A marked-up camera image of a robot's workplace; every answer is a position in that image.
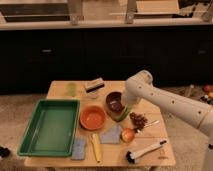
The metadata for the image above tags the metal spoon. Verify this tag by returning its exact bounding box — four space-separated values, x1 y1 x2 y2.
134 120 160 133

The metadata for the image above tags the blue grey sponge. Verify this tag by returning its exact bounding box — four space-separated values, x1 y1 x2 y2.
71 137 86 160

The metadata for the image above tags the grey triangular cloth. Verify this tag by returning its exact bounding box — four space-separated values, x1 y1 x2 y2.
100 125 122 144

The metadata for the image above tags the bunch of red grapes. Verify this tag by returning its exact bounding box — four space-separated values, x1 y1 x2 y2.
130 112 148 130

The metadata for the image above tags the black white board eraser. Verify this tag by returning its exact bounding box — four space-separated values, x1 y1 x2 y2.
84 78 104 93

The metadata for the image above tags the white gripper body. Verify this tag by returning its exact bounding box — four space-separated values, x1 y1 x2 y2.
121 90 140 107

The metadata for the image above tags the light green leaf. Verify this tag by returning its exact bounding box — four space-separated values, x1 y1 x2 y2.
66 82 77 97

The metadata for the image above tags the green plastic tray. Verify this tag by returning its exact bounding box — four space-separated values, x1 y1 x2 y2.
17 99 80 157

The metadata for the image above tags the white black brush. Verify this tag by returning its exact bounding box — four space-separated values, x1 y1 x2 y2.
126 140 167 164

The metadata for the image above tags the wooden table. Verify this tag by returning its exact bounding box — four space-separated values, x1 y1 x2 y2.
24 81 176 169

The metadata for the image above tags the orange bowl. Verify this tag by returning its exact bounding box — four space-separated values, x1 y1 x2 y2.
79 105 106 131

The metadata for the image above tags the black object on floor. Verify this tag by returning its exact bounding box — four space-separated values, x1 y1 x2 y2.
0 146 10 158

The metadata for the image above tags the green chili pepper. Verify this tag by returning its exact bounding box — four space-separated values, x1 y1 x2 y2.
112 107 131 122

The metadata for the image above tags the dark brown bowl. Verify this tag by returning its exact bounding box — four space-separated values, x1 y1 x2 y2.
106 92 124 112

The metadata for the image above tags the red yellow apple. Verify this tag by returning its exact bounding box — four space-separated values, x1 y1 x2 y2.
121 128 135 143

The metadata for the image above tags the yellow banana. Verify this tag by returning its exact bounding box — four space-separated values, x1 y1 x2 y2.
90 134 102 162

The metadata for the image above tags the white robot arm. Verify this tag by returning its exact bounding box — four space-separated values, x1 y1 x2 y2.
121 70 213 171

